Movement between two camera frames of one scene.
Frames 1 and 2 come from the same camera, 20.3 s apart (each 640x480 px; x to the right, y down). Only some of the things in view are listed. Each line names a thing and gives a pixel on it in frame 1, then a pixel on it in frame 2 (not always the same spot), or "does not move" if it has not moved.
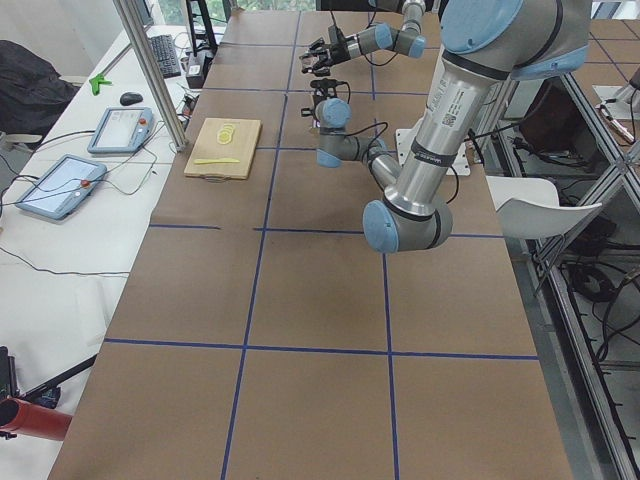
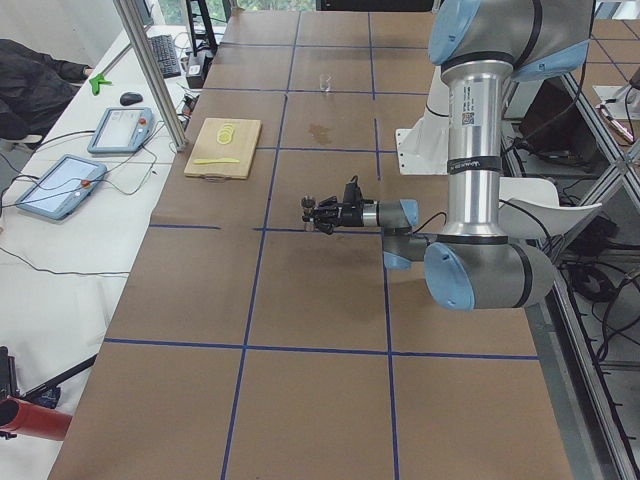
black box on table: x=197 y=68 does not move
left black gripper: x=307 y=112 → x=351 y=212
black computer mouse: x=130 y=98 does not move
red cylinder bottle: x=17 y=416 does not move
